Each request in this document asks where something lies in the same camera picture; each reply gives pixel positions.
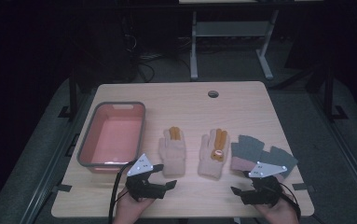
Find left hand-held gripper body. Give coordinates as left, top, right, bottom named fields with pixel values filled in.
left=124, top=152, right=168, bottom=201

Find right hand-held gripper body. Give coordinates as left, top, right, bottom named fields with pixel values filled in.
left=242, top=161, right=289, bottom=207

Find plain beige knit glove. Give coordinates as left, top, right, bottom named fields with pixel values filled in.
left=158, top=126, right=187, bottom=177

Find pink basin with grey rim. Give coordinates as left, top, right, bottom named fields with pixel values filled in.
left=76, top=101, right=146, bottom=175

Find beige knit glove bear print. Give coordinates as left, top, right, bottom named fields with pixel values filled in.
left=197, top=128, right=230, bottom=180

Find person's left hand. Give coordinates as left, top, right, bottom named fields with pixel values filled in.
left=112, top=187, right=156, bottom=224

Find person's right hand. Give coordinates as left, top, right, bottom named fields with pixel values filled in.
left=254, top=193, right=300, bottom=224

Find black tape strip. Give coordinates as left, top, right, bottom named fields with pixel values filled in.
left=292, top=183, right=316, bottom=192
left=51, top=183, right=74, bottom=193

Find black metal stand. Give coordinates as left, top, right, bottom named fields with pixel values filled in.
left=323, top=62, right=350, bottom=123
left=57, top=66, right=79, bottom=119

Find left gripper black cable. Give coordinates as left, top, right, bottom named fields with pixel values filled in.
left=107, top=161, right=137, bottom=224

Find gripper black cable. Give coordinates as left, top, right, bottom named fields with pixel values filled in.
left=278, top=182, right=302, bottom=219
left=107, top=161, right=137, bottom=224

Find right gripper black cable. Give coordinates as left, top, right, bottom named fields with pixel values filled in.
left=278, top=182, right=302, bottom=219

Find floor cables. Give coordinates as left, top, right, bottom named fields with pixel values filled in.
left=134, top=51, right=193, bottom=84

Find white metal table frame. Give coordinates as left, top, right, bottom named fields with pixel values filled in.
left=189, top=8, right=281, bottom=80

